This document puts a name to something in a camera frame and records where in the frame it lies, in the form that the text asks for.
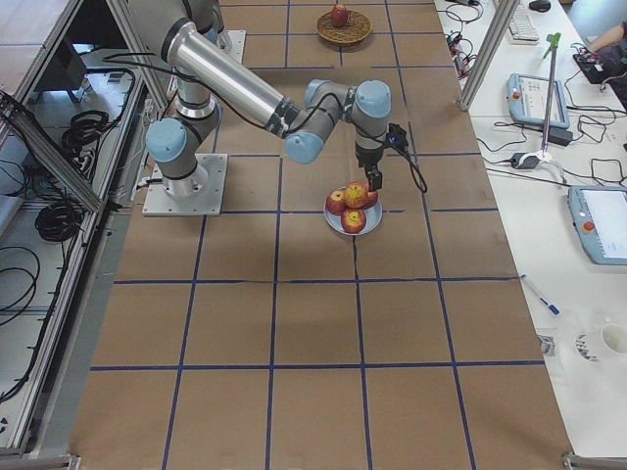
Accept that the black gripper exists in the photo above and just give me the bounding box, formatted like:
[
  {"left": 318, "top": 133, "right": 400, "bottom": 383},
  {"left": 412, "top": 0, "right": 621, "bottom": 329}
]
[{"left": 355, "top": 122, "right": 409, "bottom": 192}]

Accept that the red yellow striped apple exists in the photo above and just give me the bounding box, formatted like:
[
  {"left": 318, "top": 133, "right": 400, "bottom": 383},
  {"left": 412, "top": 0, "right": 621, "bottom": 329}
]
[{"left": 344, "top": 181, "right": 368, "bottom": 209}]

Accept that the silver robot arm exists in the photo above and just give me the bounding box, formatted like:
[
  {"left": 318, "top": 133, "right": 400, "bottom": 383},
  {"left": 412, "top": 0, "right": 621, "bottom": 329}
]
[{"left": 128, "top": 1, "right": 409, "bottom": 190}]

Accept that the red apple on plate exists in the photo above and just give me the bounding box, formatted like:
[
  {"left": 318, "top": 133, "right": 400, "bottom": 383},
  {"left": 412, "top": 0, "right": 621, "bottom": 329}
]
[
  {"left": 340, "top": 208, "right": 367, "bottom": 234},
  {"left": 325, "top": 190, "right": 347, "bottom": 216},
  {"left": 363, "top": 191, "right": 378, "bottom": 210}
]

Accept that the light blue plate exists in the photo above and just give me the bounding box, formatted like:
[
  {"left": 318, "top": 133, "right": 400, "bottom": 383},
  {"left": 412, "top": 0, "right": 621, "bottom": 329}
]
[{"left": 324, "top": 202, "right": 383, "bottom": 235}]

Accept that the round wicker basket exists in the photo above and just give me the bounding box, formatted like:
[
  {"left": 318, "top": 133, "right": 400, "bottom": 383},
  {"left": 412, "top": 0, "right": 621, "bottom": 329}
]
[{"left": 315, "top": 10, "right": 372, "bottom": 47}]

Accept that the dark red apple in basket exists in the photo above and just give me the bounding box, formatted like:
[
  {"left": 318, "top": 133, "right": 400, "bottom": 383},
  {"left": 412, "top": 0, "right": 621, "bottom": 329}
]
[{"left": 330, "top": 3, "right": 350, "bottom": 27}]

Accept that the far teach pendant tablet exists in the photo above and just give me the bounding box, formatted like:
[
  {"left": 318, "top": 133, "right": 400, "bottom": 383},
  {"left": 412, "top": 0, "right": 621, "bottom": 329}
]
[{"left": 506, "top": 73, "right": 570, "bottom": 129}]

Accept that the teach pendant tablet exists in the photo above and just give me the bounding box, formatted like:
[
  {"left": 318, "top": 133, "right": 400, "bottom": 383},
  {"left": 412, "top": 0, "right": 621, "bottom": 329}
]
[
  {"left": 567, "top": 186, "right": 626, "bottom": 265},
  {"left": 506, "top": 73, "right": 570, "bottom": 129}
]

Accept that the white computer keyboard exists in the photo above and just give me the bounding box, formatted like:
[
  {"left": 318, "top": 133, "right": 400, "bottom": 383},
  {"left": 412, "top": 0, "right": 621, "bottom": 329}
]
[{"left": 508, "top": 10, "right": 540, "bottom": 45}]

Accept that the blue white pen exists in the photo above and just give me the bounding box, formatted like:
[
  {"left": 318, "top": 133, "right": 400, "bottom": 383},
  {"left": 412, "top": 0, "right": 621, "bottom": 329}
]
[{"left": 520, "top": 274, "right": 560, "bottom": 316}]

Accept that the green-tipped reacher grabber stick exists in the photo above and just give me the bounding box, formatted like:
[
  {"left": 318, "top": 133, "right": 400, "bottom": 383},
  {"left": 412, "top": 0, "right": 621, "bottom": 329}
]
[{"left": 516, "top": 32, "right": 561, "bottom": 169}]

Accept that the near teach pendant tablet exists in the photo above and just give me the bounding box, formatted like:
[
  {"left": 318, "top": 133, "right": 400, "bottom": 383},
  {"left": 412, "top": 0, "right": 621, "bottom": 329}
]
[{"left": 567, "top": 186, "right": 626, "bottom": 265}]

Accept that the black computer mouse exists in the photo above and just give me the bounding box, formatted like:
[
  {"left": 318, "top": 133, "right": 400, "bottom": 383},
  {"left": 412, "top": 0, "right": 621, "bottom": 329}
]
[{"left": 528, "top": 0, "right": 552, "bottom": 13}]

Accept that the white tape roll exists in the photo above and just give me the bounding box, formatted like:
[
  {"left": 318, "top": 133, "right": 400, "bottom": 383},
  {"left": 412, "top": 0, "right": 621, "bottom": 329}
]
[{"left": 575, "top": 323, "right": 626, "bottom": 362}]

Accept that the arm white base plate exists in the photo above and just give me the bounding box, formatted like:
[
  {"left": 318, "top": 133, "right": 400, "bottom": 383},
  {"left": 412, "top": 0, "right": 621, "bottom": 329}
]
[
  {"left": 142, "top": 153, "right": 228, "bottom": 216},
  {"left": 217, "top": 29, "right": 246, "bottom": 64}
]

